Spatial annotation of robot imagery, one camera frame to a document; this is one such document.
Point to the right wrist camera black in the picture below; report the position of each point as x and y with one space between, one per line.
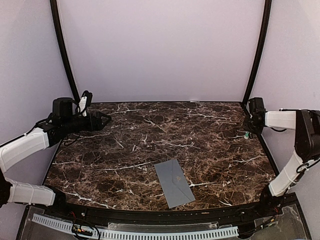
256 106

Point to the white slotted cable duct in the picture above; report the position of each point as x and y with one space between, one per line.
121 231

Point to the small electronics board with leds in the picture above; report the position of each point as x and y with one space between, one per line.
79 231

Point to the black frame post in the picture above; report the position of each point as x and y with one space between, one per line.
62 49
259 51

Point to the black left frame post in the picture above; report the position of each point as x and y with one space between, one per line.
62 49

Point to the black right frame post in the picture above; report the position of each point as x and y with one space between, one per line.
259 51

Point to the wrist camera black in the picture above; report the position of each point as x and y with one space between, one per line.
84 103
256 106

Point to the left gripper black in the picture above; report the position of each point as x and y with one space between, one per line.
98 126

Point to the grey envelope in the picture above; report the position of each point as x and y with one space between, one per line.
174 184

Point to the black front table rail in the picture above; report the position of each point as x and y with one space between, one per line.
241 215

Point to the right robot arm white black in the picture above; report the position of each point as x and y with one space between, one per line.
305 127

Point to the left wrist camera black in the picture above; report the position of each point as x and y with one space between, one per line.
84 103

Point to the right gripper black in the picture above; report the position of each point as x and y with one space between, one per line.
245 126

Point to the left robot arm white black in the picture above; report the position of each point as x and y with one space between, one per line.
67 117

